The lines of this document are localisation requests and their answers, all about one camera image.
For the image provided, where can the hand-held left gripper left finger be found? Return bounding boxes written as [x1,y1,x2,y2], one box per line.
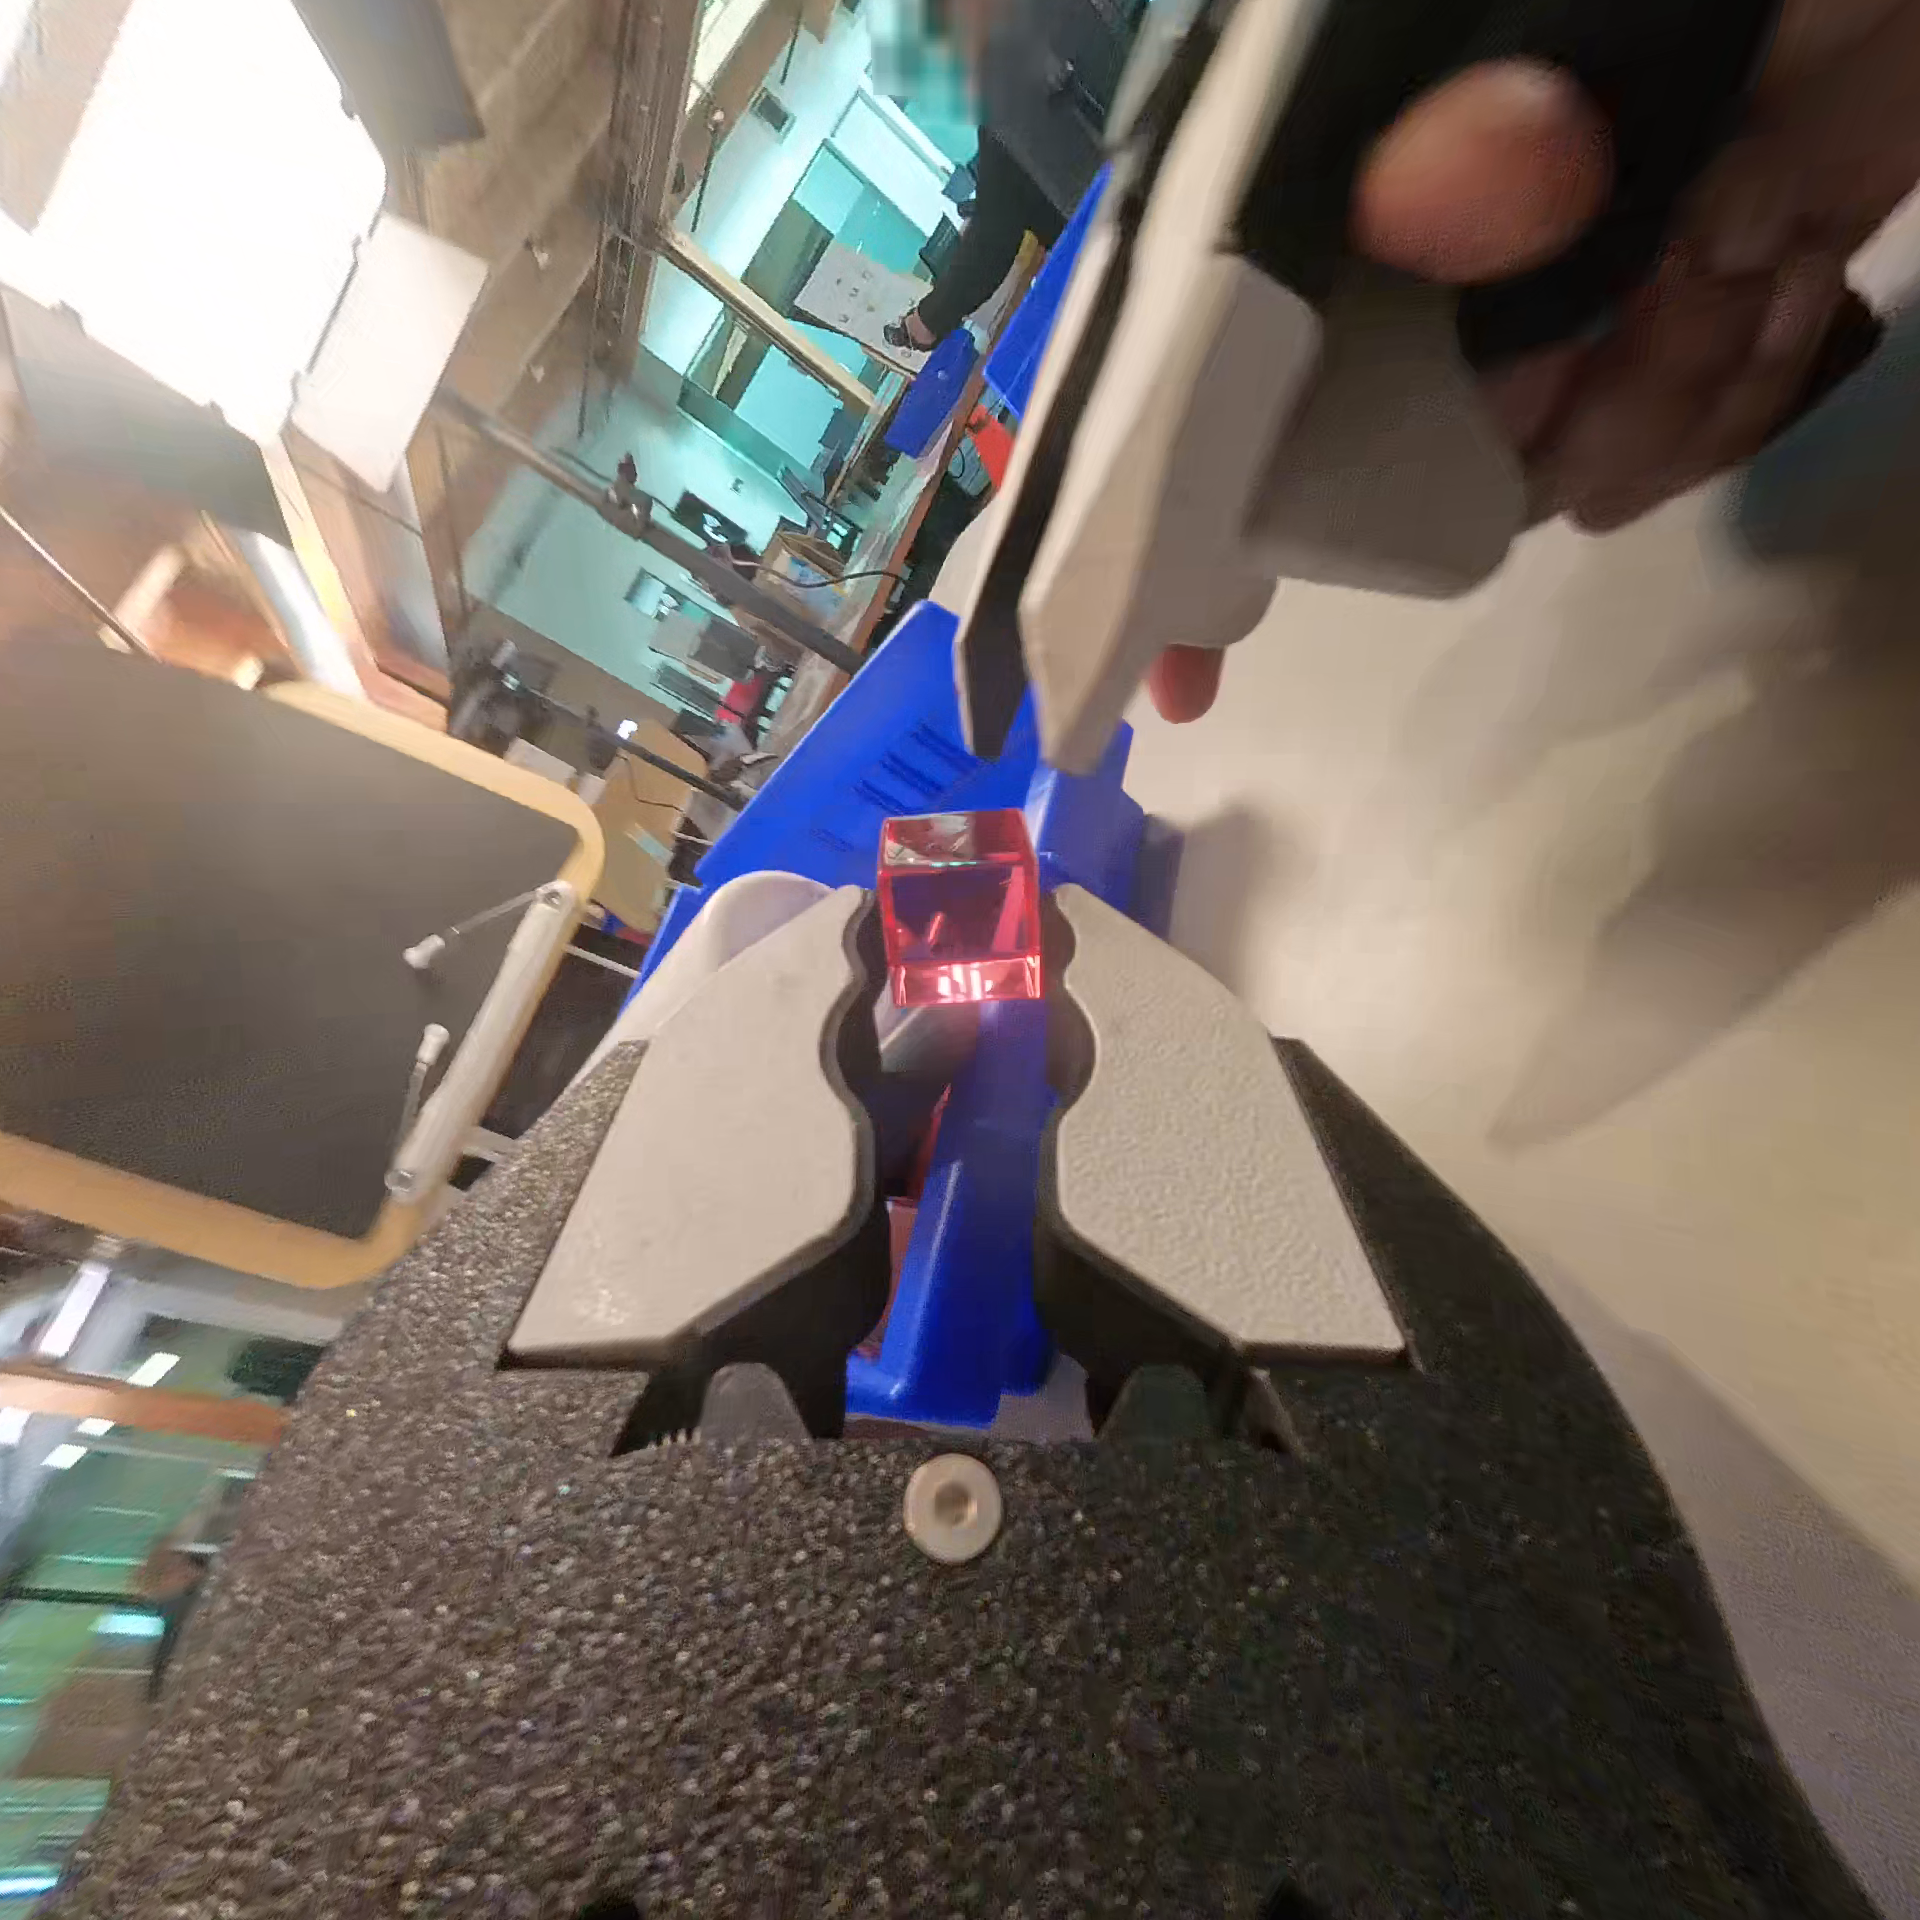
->
[509,879,892,1368]

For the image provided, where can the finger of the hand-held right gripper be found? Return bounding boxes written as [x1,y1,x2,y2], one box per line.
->
[949,0,1217,764]
[1026,0,1333,770]

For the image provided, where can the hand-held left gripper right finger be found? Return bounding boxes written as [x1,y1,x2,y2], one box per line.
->
[1040,879,1412,1368]

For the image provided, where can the blue plastic bin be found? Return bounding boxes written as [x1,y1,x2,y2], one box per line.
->
[620,595,1187,1425]
[980,167,1111,437]

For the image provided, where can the red translucent cube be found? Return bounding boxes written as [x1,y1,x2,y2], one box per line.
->
[877,807,1044,1008]

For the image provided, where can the person's right hand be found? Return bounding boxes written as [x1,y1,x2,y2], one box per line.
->
[1147,0,1920,722]

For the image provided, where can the white plastic cup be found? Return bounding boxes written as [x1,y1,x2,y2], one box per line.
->
[611,870,836,1051]

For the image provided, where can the white light bar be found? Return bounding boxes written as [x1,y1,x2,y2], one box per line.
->
[389,879,581,1197]

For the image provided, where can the black pole stand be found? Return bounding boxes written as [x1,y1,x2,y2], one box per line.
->
[430,398,866,678]

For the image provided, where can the white sign board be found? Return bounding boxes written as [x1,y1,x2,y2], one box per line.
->
[791,247,922,340]

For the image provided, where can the black board wooden rim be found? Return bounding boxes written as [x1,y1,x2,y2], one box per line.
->
[0,646,607,1289]

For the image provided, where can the LED light panel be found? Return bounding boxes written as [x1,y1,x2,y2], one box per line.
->
[0,0,483,500]

